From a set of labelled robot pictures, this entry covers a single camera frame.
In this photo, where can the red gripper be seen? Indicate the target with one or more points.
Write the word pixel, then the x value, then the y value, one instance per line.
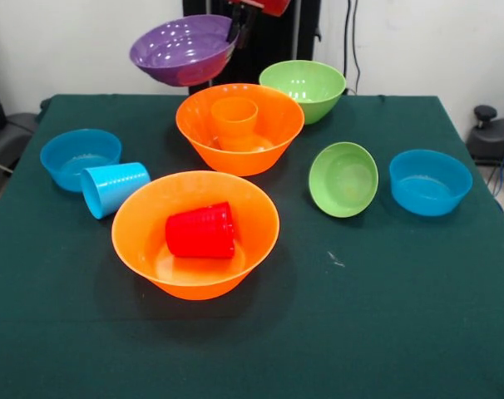
pixel 277 5

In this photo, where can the purple bowl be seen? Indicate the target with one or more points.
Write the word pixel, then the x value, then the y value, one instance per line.
pixel 181 50

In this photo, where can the large green bowl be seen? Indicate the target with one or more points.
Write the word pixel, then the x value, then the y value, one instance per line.
pixel 306 87

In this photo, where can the orange cup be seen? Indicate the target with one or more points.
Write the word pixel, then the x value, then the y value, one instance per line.
pixel 234 124

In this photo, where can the large orange bowl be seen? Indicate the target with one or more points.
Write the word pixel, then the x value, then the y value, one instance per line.
pixel 135 232
pixel 281 124

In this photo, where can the small green bowl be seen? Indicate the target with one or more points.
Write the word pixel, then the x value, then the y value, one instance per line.
pixel 343 180

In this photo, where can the blue cup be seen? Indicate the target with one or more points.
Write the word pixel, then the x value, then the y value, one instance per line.
pixel 110 189

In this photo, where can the red cup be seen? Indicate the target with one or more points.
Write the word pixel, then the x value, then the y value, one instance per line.
pixel 200 232

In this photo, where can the blue bowl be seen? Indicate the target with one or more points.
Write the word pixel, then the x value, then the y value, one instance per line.
pixel 431 187
pixel 77 154

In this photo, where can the dark green table cloth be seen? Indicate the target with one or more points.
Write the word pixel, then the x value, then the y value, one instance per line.
pixel 252 341

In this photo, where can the black pedestal foot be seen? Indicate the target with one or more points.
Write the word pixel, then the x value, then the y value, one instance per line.
pixel 11 137
pixel 495 137

